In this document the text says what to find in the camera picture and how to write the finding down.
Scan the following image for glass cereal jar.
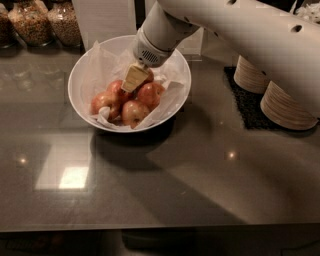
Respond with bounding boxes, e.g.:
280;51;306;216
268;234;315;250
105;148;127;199
47;0;82;47
8;0;53;47

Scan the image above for black mesh mat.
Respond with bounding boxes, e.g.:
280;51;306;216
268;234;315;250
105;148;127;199
223;66;281;131

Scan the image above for white bowl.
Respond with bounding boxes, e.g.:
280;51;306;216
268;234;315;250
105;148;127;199
67;35;193;134

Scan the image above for stack paper bowls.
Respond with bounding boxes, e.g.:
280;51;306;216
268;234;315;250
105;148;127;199
234;56;270;94
260;81;318;131

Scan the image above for right glass cereal jar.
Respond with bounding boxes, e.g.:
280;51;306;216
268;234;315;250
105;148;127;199
47;0;82;47

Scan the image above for middle glass cereal jar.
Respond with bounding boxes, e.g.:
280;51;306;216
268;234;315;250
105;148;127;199
8;0;53;47

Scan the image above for rear stack paper bowls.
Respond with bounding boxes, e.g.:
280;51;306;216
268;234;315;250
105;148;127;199
234;56;270;94

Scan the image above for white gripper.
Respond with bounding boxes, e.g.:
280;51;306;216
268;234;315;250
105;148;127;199
121;1;199;93

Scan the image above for white napkin pile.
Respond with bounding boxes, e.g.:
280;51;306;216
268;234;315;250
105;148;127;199
290;0;320;24

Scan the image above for white paper liner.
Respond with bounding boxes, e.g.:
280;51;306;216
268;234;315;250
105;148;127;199
80;39;187;130

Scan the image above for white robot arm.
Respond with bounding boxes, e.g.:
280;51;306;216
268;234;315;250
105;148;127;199
122;0;320;117

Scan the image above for red apple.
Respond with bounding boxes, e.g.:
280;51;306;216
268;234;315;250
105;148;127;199
137;82;165;111
107;80;134;103
90;91;121;121
121;100;150;128
144;69;154;83

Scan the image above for front stack paper bowls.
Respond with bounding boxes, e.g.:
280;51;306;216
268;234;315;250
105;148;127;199
260;81;318;131

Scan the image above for left clear sign holder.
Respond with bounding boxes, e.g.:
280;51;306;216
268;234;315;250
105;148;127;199
72;0;136;50

